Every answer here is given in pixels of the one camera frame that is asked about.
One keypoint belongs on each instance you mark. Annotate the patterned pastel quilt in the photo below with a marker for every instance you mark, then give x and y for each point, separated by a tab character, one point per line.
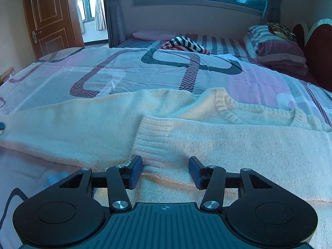
77	67

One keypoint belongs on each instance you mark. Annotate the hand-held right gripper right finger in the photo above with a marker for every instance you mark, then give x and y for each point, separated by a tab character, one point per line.
194	172

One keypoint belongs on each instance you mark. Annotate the black white red striped cloth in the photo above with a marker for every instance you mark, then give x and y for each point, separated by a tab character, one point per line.
185	44

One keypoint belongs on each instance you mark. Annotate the cream knit sweater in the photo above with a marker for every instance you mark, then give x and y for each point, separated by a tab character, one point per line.
233	147

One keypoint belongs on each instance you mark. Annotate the grey curtain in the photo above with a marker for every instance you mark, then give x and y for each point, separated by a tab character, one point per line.
114	18
273	0

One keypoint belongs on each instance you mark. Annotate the brown wooden door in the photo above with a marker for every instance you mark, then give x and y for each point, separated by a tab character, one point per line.
49	15

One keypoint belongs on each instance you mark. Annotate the teal cushion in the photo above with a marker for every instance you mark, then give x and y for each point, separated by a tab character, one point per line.
250	1

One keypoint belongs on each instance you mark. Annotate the wooden chair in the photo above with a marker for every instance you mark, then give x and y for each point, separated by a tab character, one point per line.
6	76

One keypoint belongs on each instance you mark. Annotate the gold patterned cloth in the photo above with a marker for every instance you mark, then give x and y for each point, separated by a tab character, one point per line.
281	31

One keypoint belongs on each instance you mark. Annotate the striped bed sheet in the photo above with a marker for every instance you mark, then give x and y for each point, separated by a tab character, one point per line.
225	44

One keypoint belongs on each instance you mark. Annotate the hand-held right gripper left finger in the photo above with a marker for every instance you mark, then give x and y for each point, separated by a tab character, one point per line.
136	172

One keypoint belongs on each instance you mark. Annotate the folded striped quilt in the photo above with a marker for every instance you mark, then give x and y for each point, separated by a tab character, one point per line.
280	54

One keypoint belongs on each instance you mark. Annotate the red heart-shaped headboard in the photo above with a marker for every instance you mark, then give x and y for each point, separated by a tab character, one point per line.
317	44

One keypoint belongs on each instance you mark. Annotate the pink pillow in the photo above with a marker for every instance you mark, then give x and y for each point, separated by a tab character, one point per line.
155	34

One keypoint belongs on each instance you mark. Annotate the white sheer curtain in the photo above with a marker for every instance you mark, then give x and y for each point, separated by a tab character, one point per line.
99	7

